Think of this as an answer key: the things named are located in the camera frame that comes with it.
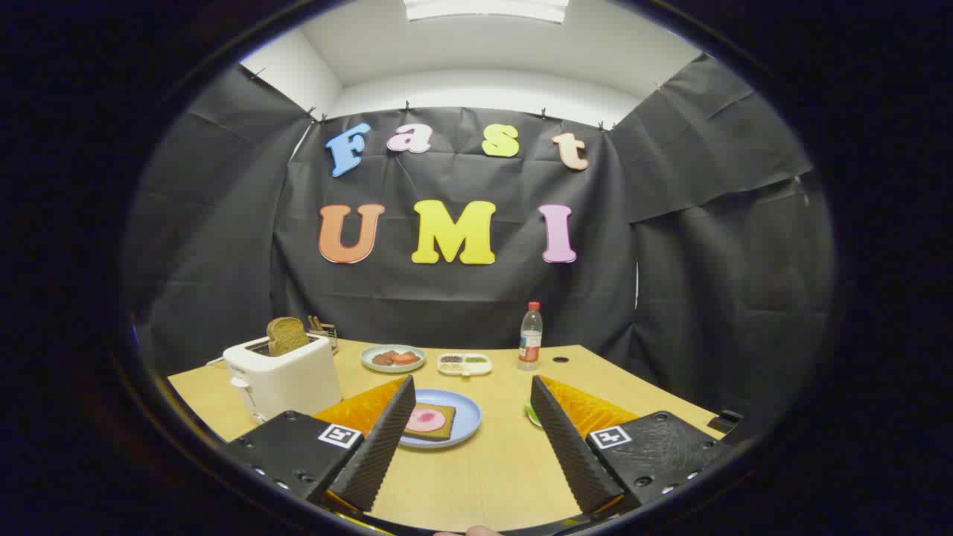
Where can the pale green round plate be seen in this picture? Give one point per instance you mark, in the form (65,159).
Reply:
(392,366)

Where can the green lettuce leaf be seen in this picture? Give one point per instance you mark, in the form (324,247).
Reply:
(531,415)

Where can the white divided seed tray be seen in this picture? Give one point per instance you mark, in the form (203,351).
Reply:
(464,363)

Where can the red tomato slice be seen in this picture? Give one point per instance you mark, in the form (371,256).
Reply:
(408,357)

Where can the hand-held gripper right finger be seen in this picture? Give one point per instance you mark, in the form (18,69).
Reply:
(566,439)

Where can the bread slice on blue plate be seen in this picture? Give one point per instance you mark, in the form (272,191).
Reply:
(439,430)

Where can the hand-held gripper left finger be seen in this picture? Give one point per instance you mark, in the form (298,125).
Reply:
(383,439)

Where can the pink ham slice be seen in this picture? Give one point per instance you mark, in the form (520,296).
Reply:
(424,419)

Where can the ceiling light panel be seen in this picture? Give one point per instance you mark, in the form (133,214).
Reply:
(484,7)

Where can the brown meat slices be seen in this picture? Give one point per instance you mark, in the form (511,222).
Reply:
(383,359)

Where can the clear water bottle red cap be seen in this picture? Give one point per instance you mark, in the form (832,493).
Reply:
(530,339)

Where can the brown toast slice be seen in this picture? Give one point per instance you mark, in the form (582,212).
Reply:
(287,335)

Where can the white toaster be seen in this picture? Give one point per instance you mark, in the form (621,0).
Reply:
(287,380)

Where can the blue round plate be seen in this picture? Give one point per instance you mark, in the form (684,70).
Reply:
(465,417)

